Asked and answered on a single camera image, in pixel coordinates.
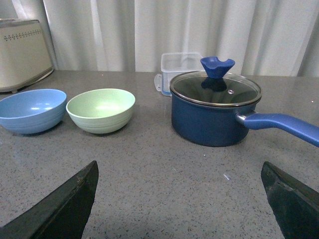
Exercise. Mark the camera right gripper black right finger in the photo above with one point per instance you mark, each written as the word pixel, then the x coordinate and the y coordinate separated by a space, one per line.
pixel 294 204

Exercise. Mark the camera right gripper black left finger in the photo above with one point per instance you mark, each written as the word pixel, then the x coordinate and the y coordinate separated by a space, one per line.
pixel 63 214

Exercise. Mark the blue bowl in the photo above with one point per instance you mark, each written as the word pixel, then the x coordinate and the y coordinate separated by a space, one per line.
pixel 33 111

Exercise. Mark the green bowl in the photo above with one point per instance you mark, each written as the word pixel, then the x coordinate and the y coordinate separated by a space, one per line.
pixel 101 111

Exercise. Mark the blue saucepan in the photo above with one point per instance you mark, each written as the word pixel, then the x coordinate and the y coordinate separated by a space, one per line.
pixel 218 126

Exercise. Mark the glass lid with blue knob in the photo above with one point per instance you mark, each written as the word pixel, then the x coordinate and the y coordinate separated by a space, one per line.
pixel 215 86

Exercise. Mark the cream toaster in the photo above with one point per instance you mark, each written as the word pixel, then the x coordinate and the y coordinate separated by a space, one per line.
pixel 24 56

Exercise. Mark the clear plastic container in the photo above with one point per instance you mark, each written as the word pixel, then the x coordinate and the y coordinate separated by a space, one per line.
pixel 173 64

